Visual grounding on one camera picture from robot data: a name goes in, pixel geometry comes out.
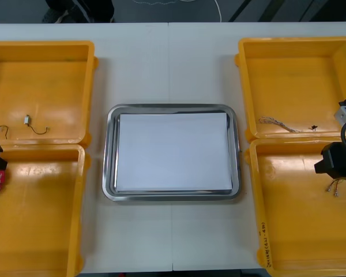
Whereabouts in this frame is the small pale metal solenoid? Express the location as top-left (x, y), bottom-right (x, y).
top-left (23, 114), bottom-right (50, 136)

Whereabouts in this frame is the blue-white twisted wire harness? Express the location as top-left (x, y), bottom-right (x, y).
top-left (258, 116), bottom-right (319, 133)

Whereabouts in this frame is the steel tray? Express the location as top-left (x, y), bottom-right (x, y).
top-left (101, 103), bottom-right (243, 202)

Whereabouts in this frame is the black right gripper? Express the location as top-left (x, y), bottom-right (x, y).
top-left (314, 140), bottom-right (346, 181)

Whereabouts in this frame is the white sheet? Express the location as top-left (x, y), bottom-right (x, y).
top-left (116, 112), bottom-right (234, 193)

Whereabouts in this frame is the yellow-orange plastic bin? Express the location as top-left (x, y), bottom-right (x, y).
top-left (0, 144), bottom-right (92, 277)
top-left (0, 40), bottom-right (99, 149)
top-left (234, 36), bottom-right (346, 144)
top-left (245, 139), bottom-right (346, 277)

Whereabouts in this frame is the red green-yellow wire harness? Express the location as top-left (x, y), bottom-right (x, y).
top-left (325, 178), bottom-right (346, 199)

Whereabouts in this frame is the person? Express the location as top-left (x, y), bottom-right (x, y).
top-left (44, 0), bottom-right (116, 24)

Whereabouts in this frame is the white floor cable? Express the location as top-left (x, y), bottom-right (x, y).
top-left (131, 0), bottom-right (223, 23)

